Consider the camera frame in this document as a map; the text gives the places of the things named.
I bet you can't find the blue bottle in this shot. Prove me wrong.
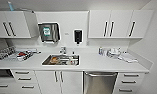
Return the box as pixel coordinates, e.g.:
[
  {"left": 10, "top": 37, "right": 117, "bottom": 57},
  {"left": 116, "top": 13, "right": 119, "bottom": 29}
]
[{"left": 7, "top": 0, "right": 15, "bottom": 12}]

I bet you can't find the stainless steel dishwasher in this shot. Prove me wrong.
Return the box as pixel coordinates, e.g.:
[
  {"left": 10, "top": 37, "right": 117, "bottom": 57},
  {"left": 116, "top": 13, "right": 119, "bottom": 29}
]
[{"left": 83, "top": 70, "right": 119, "bottom": 94}]

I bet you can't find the black wire rack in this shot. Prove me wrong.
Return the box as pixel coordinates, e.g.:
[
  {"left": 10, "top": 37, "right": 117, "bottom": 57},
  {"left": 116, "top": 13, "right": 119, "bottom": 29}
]
[{"left": 0, "top": 46, "right": 17, "bottom": 63}]

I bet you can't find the stainless steel sink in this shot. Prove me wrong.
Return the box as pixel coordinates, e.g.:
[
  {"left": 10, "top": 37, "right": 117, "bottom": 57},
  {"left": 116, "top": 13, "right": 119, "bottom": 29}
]
[{"left": 41, "top": 54, "right": 81, "bottom": 67}]

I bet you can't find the black soap dispenser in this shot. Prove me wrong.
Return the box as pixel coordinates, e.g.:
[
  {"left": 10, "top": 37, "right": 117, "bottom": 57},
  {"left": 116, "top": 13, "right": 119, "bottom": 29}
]
[{"left": 73, "top": 29, "right": 84, "bottom": 46}]

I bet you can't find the red kitchen item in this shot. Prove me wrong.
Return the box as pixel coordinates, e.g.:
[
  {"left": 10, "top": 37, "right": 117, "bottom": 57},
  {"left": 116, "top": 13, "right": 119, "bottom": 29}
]
[{"left": 18, "top": 51, "right": 28, "bottom": 59}]

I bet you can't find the chrome faucet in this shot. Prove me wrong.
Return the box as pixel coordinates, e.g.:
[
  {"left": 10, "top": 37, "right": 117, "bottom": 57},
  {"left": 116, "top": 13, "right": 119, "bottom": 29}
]
[{"left": 59, "top": 46, "right": 68, "bottom": 56}]

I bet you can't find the white wall outlet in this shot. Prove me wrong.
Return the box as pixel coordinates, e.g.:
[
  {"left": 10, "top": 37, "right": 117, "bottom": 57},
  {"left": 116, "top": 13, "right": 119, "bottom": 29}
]
[{"left": 85, "top": 39, "right": 90, "bottom": 46}]

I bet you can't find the orange food container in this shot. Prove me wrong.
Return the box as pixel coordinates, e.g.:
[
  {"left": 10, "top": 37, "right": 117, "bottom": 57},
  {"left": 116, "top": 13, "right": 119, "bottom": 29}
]
[{"left": 49, "top": 56, "right": 60, "bottom": 64}]

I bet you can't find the white wide drawer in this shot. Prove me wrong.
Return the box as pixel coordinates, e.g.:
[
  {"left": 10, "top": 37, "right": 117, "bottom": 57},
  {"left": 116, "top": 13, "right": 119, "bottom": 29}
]
[{"left": 0, "top": 79, "right": 15, "bottom": 94}]

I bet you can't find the dish drying rack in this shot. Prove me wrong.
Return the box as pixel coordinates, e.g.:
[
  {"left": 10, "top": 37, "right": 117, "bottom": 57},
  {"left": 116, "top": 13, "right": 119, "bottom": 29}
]
[{"left": 14, "top": 48, "right": 42, "bottom": 62}]

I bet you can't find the white sink base cabinet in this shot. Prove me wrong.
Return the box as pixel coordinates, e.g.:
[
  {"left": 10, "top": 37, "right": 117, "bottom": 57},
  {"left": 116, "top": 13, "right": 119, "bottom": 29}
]
[{"left": 33, "top": 69, "right": 85, "bottom": 94}]

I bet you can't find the black built-in microwave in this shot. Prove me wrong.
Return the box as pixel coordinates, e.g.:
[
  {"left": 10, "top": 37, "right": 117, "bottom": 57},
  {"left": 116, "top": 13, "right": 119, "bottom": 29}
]
[{"left": 0, "top": 69, "right": 12, "bottom": 79}]

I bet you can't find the steel paper towel dispenser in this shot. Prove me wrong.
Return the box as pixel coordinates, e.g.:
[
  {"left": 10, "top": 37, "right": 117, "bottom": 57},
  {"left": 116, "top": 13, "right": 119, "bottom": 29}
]
[{"left": 38, "top": 22, "right": 59, "bottom": 44}]

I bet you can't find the dish soap bottle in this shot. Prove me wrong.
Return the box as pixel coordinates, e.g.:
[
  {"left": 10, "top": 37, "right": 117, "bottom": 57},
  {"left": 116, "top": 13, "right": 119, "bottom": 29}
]
[{"left": 98, "top": 46, "right": 106, "bottom": 56}]

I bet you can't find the chrome sink pump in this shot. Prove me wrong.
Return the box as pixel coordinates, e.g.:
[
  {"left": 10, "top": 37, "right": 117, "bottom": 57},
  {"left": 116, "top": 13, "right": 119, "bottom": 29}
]
[{"left": 71, "top": 51, "right": 76, "bottom": 57}]

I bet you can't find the stack of white plates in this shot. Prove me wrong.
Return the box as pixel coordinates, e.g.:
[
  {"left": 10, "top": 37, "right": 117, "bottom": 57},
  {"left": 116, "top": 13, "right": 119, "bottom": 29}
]
[{"left": 106, "top": 47, "right": 123, "bottom": 58}]

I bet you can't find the white drawer stack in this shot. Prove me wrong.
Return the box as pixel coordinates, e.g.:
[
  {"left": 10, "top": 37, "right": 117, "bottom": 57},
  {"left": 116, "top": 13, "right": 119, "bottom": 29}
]
[
  {"left": 115, "top": 71, "right": 147, "bottom": 94},
  {"left": 10, "top": 69, "right": 40, "bottom": 94}
]

